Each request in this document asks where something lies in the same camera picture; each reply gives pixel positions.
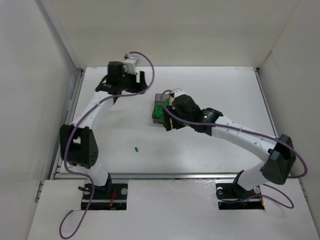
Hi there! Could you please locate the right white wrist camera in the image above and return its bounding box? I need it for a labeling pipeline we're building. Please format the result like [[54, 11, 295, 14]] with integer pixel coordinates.
[[169, 88, 186, 99]]

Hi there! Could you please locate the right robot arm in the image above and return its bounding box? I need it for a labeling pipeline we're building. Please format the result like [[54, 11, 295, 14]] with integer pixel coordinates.
[[163, 89, 296, 198]]

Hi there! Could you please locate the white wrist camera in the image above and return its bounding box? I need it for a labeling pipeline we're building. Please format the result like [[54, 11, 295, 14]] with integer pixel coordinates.
[[169, 88, 186, 99], [123, 53, 139, 75]]

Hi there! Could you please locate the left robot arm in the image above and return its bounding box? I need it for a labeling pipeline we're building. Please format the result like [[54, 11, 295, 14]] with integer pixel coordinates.
[[59, 57, 148, 187]]

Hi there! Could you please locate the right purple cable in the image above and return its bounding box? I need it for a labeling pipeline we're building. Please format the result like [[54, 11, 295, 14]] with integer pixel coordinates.
[[161, 89, 308, 209]]

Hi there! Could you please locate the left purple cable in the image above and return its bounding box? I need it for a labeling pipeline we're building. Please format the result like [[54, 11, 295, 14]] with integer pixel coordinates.
[[58, 51, 155, 240]]

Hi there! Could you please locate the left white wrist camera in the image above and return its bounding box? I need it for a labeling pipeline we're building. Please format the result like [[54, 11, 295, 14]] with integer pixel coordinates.
[[123, 53, 139, 75]]

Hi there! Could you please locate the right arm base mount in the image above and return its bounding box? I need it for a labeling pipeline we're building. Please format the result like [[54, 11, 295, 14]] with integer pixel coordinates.
[[215, 180, 265, 210]]

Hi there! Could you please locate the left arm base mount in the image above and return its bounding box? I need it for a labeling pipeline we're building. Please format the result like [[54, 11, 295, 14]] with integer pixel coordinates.
[[78, 183, 128, 211]]

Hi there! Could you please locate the grey transparent container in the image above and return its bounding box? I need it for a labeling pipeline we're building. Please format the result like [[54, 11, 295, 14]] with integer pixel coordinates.
[[151, 93, 170, 125]]

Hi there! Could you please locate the aluminium rail front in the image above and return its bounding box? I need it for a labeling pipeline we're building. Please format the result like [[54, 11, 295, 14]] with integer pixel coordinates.
[[51, 172, 300, 181]]

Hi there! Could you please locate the purple cable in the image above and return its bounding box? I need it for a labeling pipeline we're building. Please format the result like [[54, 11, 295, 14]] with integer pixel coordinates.
[[58, 51, 155, 240], [161, 89, 308, 209]]

